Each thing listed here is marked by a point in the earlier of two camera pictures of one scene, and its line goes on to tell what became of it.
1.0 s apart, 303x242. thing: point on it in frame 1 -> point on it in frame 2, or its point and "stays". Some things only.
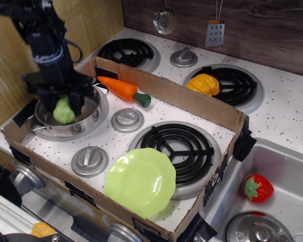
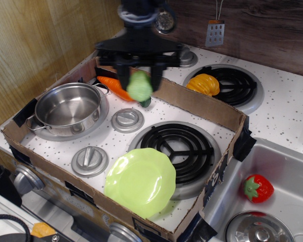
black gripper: [56, 75] -> [140, 45]
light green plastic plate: [141, 182] stays
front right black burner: [196, 156] stays
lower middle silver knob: [89, 162] stays
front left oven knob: [26, 180] stays
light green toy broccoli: [63, 112] -> [140, 88]
